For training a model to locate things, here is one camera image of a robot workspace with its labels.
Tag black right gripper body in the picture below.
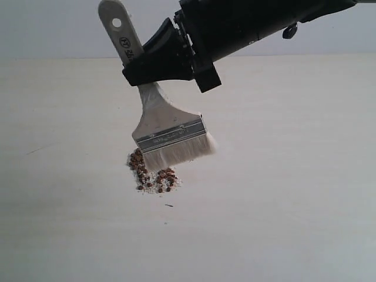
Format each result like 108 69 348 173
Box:
174 1 253 93

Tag white paint brush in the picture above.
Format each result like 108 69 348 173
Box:
98 1 216 172

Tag pile of beans and rice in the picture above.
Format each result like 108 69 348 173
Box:
126 149 182 194

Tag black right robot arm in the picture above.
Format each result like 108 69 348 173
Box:
123 1 357 92

